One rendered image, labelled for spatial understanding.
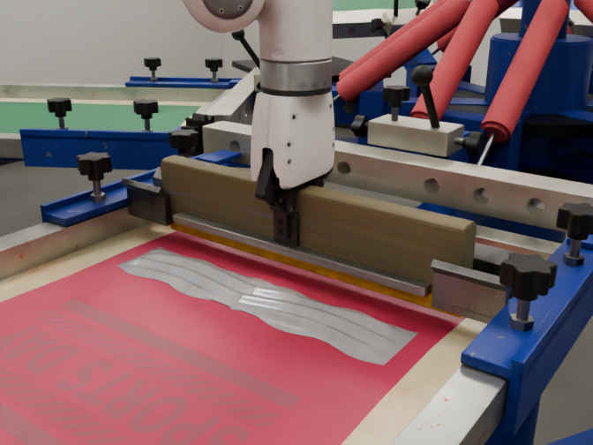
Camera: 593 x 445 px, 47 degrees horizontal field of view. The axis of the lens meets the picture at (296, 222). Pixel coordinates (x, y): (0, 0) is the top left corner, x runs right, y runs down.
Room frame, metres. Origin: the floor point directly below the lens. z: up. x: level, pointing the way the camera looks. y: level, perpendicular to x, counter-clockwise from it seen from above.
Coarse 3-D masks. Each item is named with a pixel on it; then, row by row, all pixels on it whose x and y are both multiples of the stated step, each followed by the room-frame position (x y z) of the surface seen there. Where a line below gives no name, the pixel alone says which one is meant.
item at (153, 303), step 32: (128, 256) 0.75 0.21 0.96; (192, 256) 0.75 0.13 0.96; (224, 256) 0.75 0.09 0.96; (256, 256) 0.75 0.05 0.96; (64, 288) 0.67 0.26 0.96; (96, 288) 0.67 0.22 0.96; (128, 288) 0.67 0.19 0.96; (160, 288) 0.67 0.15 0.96; (0, 320) 0.60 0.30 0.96; (160, 320) 0.60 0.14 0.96; (192, 320) 0.60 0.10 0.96
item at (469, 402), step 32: (96, 224) 0.80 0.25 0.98; (128, 224) 0.84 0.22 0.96; (0, 256) 0.69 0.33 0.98; (32, 256) 0.72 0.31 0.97; (544, 256) 0.69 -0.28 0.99; (448, 384) 0.44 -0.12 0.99; (480, 384) 0.44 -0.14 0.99; (416, 416) 0.40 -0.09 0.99; (448, 416) 0.40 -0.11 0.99; (480, 416) 0.40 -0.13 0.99
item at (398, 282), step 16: (192, 224) 0.77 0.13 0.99; (208, 224) 0.76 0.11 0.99; (240, 240) 0.73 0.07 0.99; (256, 240) 0.71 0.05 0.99; (272, 240) 0.71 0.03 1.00; (288, 256) 0.69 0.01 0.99; (304, 256) 0.67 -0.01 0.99; (320, 256) 0.66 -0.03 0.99; (352, 272) 0.64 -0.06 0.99; (368, 272) 0.63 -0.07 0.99; (384, 272) 0.62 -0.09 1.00; (400, 288) 0.60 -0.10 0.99; (416, 288) 0.59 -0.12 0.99
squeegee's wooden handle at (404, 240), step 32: (192, 160) 0.81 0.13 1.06; (192, 192) 0.79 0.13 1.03; (224, 192) 0.76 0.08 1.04; (320, 192) 0.69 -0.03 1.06; (224, 224) 0.76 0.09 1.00; (256, 224) 0.73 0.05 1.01; (320, 224) 0.68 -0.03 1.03; (352, 224) 0.65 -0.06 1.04; (384, 224) 0.63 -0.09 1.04; (416, 224) 0.61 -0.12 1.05; (448, 224) 0.59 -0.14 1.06; (352, 256) 0.65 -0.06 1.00; (384, 256) 0.63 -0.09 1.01; (416, 256) 0.61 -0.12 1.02; (448, 256) 0.59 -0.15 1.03
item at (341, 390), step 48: (336, 288) 0.67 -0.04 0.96; (192, 336) 0.56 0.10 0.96; (240, 336) 0.56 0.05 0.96; (288, 336) 0.56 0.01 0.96; (432, 336) 0.56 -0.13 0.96; (288, 384) 0.49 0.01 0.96; (336, 384) 0.49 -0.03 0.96; (384, 384) 0.49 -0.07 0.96; (288, 432) 0.42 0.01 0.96; (336, 432) 0.42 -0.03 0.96
